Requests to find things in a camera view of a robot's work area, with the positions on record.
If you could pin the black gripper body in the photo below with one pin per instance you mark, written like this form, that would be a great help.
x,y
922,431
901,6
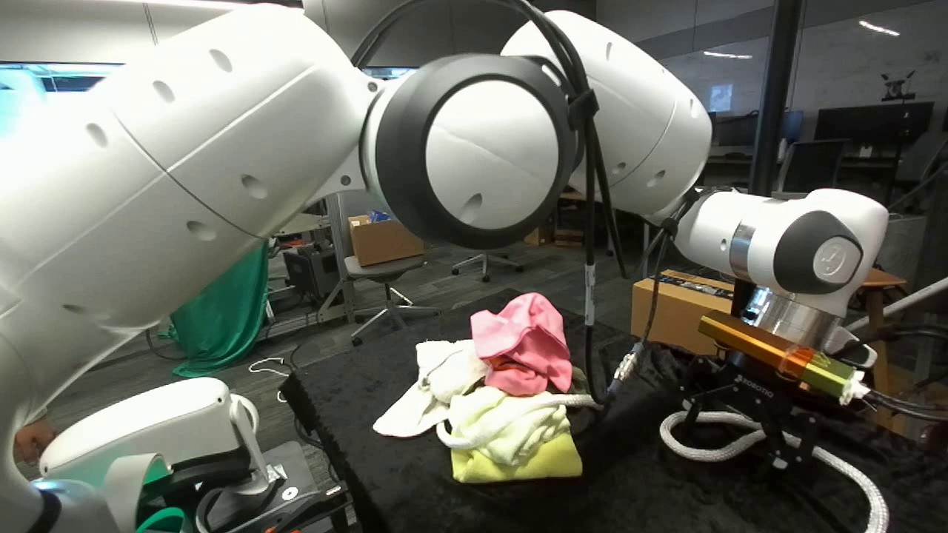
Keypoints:
x,y
780,395

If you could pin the pale cream microfibre cloth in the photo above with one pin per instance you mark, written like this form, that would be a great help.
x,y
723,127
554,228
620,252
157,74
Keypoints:
x,y
514,425

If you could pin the pink cloth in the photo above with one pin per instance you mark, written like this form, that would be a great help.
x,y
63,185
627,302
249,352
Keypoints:
x,y
523,341

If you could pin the white terry towel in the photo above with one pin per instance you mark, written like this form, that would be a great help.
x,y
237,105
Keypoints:
x,y
434,387

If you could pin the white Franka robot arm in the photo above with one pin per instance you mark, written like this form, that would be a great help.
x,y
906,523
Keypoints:
x,y
197,179

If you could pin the cardboard box with black tape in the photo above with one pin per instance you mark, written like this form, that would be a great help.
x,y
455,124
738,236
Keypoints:
x,y
671,313

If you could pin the silver metal pole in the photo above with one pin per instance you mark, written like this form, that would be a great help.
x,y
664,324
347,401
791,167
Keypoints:
x,y
906,301

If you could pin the bright yellow microfibre cloth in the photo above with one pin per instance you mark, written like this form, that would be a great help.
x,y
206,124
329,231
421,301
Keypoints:
x,y
514,464

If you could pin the black computer monitor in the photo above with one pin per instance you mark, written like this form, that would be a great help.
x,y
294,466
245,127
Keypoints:
x,y
870,123

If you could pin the black vertical pole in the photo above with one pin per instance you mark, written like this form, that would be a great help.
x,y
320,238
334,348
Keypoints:
x,y
775,90

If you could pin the black velvet tablecloth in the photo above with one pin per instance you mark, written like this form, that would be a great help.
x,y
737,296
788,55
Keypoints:
x,y
394,474

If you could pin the grey office chair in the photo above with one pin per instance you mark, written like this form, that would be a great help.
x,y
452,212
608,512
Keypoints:
x,y
380,292

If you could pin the small plain cardboard box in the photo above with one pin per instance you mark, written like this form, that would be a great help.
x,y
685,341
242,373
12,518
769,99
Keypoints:
x,y
380,240

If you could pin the draped green cloth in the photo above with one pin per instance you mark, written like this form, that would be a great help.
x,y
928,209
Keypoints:
x,y
227,315

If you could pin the wrist camera with brown mount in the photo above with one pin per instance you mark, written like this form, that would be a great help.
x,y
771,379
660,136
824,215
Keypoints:
x,y
780,360

